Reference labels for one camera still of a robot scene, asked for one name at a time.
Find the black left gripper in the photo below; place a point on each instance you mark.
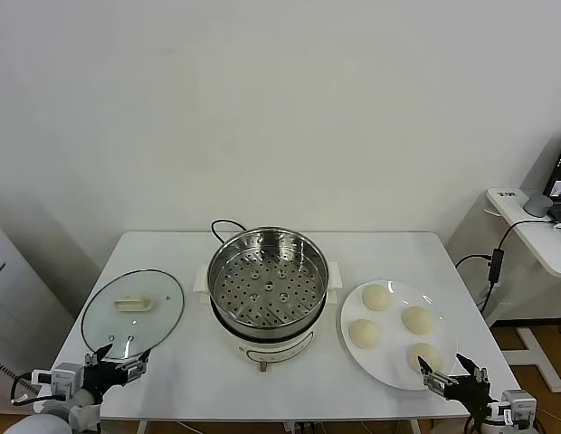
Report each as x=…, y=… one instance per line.
x=104, y=377

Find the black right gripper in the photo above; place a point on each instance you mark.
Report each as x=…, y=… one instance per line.
x=468, y=392

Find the white steamed baozi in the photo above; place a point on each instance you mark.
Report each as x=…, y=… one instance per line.
x=418, y=320
x=364, y=333
x=377, y=297
x=429, y=355

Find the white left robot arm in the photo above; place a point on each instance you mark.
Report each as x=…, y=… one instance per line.
x=45, y=422

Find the stainless steel steamer basket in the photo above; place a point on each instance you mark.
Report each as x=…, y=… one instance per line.
x=267, y=289

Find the white round plate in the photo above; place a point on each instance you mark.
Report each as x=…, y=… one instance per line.
x=393, y=361

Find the white table leg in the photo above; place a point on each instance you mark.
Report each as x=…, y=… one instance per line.
x=142, y=427
x=415, y=427

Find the white side desk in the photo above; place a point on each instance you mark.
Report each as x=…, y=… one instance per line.
x=534, y=244

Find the white electric cooker base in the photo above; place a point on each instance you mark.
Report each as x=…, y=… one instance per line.
x=271, y=351

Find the grey round speaker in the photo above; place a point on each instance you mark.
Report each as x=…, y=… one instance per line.
x=538, y=205

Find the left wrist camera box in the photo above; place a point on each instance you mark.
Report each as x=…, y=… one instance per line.
x=63, y=377

